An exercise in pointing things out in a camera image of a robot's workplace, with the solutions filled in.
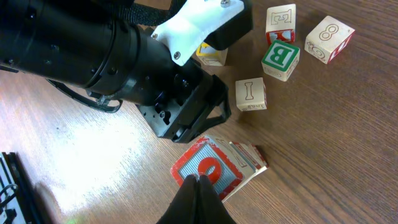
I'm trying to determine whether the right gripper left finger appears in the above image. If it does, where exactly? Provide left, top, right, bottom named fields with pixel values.
left=157, top=175, right=198, bottom=224

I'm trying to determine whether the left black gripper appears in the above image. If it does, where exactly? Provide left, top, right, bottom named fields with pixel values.
left=137, top=60, right=231, bottom=143

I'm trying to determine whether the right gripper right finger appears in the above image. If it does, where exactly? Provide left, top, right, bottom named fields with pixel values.
left=197, top=175, right=236, bottom=224

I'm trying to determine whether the wooden K 9 block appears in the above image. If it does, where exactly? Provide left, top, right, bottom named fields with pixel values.
left=170, top=135, right=257, bottom=202

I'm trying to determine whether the wooden red I block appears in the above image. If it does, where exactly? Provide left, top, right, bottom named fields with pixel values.
left=251, top=144, right=269, bottom=168

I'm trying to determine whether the wooden D block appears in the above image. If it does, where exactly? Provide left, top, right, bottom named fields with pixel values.
left=229, top=141, right=268, bottom=175

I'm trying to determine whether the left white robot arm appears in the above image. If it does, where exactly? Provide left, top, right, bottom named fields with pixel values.
left=1, top=0, right=231, bottom=143

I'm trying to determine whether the yellow letter block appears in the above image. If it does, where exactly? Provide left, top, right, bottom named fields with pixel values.
left=196, top=42, right=228, bottom=67

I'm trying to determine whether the green B block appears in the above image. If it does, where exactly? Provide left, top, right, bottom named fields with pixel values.
left=261, top=40, right=300, bottom=82

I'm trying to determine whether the wooden E block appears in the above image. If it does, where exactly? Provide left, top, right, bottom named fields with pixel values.
left=266, top=4, right=296, bottom=45

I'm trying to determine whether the wooden 8 block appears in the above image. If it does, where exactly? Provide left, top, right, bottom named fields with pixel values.
left=304, top=16, right=355, bottom=64

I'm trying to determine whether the black equipment at edge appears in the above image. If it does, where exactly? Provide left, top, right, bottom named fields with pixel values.
left=1, top=152, right=44, bottom=224

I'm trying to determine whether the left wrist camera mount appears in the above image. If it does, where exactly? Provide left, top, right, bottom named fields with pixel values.
left=152, top=0, right=253, bottom=66

